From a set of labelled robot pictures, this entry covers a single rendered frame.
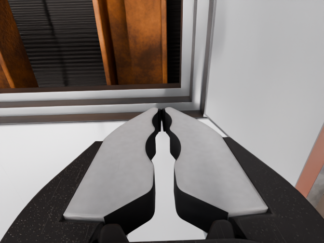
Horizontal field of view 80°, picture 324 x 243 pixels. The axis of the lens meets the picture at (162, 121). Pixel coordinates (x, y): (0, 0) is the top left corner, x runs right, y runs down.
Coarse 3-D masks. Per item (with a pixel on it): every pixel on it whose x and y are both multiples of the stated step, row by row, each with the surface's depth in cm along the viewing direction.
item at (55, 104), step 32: (192, 0) 12; (192, 32) 13; (192, 64) 14; (0, 96) 15; (32, 96) 15; (64, 96) 15; (96, 96) 16; (128, 96) 16; (160, 96) 16; (192, 96) 14
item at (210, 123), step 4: (208, 120) 14; (208, 124) 14; (212, 124) 14; (212, 128) 14; (216, 128) 14; (220, 132) 15; (224, 136) 15; (196, 228) 21; (196, 232) 21; (200, 232) 21; (196, 236) 21; (200, 236) 21
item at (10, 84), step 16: (0, 0) 24; (0, 16) 24; (0, 32) 23; (16, 32) 26; (0, 48) 23; (16, 48) 26; (0, 64) 28; (16, 64) 26; (0, 80) 29; (16, 80) 26; (32, 80) 29
